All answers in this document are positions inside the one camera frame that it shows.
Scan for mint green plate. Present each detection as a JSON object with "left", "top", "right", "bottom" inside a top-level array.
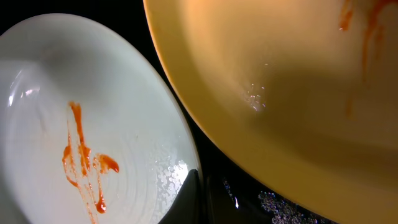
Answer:
[{"left": 1, "top": 14, "right": 200, "bottom": 223}]

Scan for yellow plate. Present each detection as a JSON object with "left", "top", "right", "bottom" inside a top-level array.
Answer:
[{"left": 144, "top": 0, "right": 397, "bottom": 223}]

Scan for round black tray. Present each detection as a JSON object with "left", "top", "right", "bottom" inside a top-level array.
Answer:
[{"left": 1, "top": 1, "right": 325, "bottom": 223}]

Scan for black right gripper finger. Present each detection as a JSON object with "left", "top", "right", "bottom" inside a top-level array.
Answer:
[{"left": 159, "top": 169, "right": 201, "bottom": 224}]

